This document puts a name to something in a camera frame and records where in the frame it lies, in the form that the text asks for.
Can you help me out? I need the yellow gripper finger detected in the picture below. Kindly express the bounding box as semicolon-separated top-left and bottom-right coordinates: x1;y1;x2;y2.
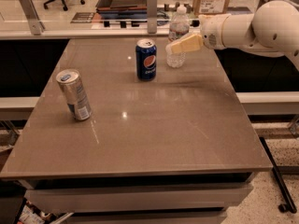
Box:
165;33;204;54

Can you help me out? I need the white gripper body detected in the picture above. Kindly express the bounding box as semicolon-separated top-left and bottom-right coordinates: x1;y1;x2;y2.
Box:
199;14;230;49

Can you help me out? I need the clear plastic water bottle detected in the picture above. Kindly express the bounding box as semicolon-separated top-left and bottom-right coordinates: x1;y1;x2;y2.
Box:
167;5;190;68

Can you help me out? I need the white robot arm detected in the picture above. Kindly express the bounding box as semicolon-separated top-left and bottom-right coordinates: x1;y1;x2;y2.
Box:
165;0;299;70

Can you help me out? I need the blue pepsi can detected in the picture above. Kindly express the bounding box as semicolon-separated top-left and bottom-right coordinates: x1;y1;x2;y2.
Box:
135;38;157;81

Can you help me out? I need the silver redbull can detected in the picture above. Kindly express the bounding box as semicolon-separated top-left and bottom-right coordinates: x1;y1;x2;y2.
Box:
56;69;92;120

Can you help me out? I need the grey open bin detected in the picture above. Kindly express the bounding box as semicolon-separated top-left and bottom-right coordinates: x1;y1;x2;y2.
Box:
95;0;156;14

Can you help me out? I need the lower grey drawer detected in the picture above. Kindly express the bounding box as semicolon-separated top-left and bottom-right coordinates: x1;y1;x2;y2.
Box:
64;211;227;224

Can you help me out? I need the grey drawer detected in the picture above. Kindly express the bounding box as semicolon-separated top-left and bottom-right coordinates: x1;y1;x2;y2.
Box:
25;183;253;213
64;211;227;224

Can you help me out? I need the black floor bar with wheel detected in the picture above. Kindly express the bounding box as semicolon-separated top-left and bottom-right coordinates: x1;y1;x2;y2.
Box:
260;137;298;214

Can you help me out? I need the upper grey drawer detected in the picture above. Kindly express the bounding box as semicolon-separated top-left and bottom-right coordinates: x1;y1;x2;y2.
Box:
25;183;253;213

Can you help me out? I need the middle metal glass bracket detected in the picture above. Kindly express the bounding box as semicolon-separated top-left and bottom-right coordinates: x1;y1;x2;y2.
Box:
147;0;157;34

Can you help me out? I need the left metal glass bracket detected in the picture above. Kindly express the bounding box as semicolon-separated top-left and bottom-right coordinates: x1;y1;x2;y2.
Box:
19;0;45;35

